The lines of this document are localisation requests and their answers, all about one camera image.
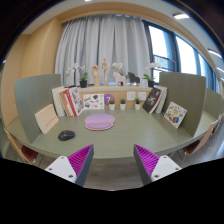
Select right wooden chair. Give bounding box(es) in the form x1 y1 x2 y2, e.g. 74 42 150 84
183 115 224 155

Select black computer mouse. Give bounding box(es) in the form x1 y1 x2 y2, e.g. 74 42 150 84
58 130 75 141

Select middle white orchid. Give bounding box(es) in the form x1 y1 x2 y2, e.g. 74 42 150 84
112 62 124 76

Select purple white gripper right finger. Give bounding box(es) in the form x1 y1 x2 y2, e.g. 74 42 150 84
133 144 181 185

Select grey curtain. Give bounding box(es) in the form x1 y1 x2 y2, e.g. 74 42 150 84
55 14 150 86

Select white orchid pot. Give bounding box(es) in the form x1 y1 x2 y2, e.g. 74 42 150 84
65 62 88 86
142 62 161 87

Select colourful illustrated book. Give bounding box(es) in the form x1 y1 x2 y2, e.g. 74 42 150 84
164 102 187 128

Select red spine book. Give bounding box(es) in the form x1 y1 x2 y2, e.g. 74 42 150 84
59 89 76 117

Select wooden chair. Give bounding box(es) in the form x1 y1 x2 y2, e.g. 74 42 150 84
183 115 224 155
5 130 37 164

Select illustrated leaning book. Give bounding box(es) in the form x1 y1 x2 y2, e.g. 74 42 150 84
69 87 84 116

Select right green divider panel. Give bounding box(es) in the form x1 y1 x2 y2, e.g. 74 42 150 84
159 72 207 136

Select white card on shelf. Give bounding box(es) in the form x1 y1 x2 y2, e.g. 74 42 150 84
138 92 146 101
127 92 136 101

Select pink horse figure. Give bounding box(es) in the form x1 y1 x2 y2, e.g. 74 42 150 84
113 72 126 86

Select white sticker card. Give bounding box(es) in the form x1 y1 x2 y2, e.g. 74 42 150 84
83 94 104 110

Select green divider panel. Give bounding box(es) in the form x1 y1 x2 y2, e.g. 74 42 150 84
159 72 207 136
14 74 61 143

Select purple round number sign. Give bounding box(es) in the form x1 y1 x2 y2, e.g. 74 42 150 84
104 94 115 106

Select white book leftmost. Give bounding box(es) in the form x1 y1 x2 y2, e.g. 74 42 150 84
52 86 65 117

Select small potted plant middle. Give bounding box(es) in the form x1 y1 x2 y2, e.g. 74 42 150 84
120 99 126 110

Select white books behind dark book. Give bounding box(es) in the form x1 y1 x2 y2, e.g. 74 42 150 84
155 86 168 113

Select small potted plant right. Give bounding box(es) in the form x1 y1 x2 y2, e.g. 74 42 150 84
135 98 141 110

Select beige wooden board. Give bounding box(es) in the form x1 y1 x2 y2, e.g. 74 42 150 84
35 104 59 134

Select purple mouse pad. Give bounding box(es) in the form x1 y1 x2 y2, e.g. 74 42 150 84
85 114 115 131

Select black horse figure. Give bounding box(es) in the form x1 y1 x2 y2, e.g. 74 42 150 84
128 72 140 84

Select left wooden chair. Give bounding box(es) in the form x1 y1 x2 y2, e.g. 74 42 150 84
5 130 37 164

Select small potted plant left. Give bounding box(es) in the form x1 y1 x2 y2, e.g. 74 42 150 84
109 100 115 110

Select small potted plant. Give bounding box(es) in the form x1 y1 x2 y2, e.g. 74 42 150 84
120 99 126 110
135 98 141 110
109 100 115 110

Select right white orchid pot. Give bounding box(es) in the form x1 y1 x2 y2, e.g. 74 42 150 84
142 62 161 87

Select wooden mannequin figure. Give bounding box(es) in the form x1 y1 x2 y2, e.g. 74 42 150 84
102 58 111 84

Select dark cover book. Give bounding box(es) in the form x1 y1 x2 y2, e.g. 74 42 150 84
143 88 161 113

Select wooden hand model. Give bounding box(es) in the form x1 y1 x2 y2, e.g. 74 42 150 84
91 64 100 87

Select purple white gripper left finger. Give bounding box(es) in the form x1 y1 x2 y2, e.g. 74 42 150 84
46 145 94 187

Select left green divider panel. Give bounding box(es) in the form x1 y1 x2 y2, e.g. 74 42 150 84
14 74 61 143

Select left white orchid pot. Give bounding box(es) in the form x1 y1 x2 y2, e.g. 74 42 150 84
65 62 88 86

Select wooden shelf box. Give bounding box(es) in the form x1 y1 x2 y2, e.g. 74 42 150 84
78 86 152 109

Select white card right on shelf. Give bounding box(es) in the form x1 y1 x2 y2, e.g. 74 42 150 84
138 92 146 101

